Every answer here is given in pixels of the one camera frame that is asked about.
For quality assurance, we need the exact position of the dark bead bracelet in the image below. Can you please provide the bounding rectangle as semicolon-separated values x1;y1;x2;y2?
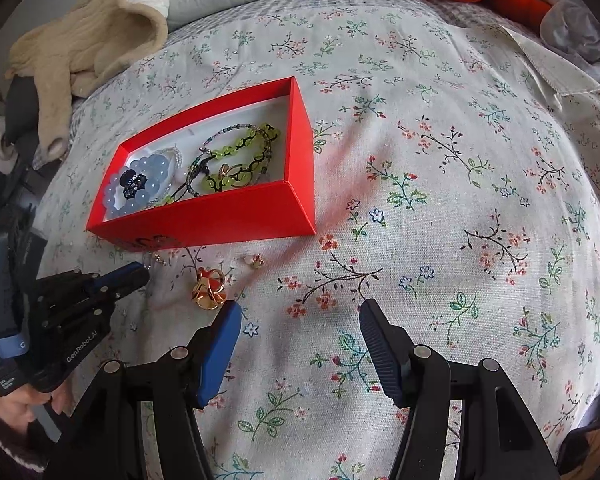
185;124;277;197

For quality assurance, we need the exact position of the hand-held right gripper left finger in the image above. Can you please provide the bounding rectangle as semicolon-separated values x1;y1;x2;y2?
45;300;244;480

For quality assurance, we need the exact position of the blue bead bracelet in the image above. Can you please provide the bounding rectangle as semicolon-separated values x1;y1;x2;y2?
102;156;175;220

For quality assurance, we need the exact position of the beige knit sweater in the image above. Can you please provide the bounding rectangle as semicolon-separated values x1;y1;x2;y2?
5;0;170;162

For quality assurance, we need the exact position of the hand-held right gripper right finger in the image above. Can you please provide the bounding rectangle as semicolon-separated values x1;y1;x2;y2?
358;298;563;480

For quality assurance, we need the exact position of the person's left hand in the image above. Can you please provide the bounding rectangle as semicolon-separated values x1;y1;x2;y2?
2;385;69;429

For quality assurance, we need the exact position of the black flower hair clip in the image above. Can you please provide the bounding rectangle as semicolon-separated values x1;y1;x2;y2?
117;170;149;199

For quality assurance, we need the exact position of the dark grey cloth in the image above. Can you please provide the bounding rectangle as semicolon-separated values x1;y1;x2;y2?
2;74;44;147

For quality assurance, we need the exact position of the person's left forearm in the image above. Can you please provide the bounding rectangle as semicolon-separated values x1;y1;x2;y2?
0;400;52;480

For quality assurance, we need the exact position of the large gold ring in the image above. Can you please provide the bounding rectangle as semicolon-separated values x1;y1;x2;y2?
192;268;227;311

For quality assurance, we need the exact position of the red cardboard box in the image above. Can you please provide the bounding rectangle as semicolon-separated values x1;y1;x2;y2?
86;76;317;254

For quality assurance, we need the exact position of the green bead bracelet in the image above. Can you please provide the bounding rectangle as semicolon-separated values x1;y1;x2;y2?
155;122;281;207

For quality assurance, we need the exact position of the grey white garment pile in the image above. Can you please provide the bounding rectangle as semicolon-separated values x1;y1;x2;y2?
539;0;600;92

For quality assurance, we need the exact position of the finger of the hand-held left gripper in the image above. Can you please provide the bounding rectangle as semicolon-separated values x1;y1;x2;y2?
39;261;151;302
36;279;149;332

